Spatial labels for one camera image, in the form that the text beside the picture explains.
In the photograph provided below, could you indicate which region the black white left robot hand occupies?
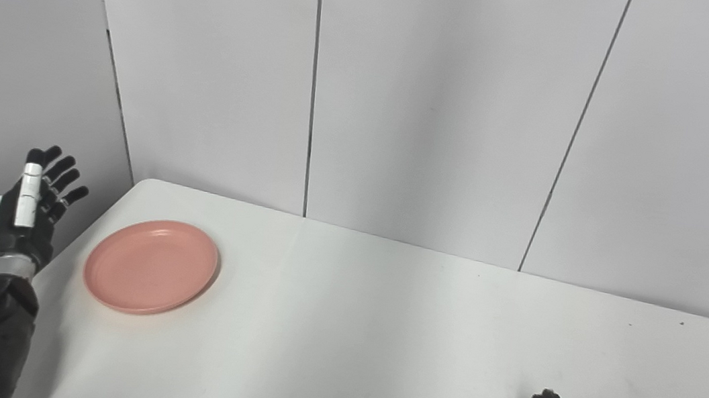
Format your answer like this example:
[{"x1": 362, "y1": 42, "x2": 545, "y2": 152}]
[{"x1": 0, "y1": 140, "x2": 95, "y2": 277}]

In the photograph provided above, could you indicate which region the pink round plate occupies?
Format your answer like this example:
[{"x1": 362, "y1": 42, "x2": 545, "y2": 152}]
[{"x1": 79, "y1": 211, "x2": 223, "y2": 324}]

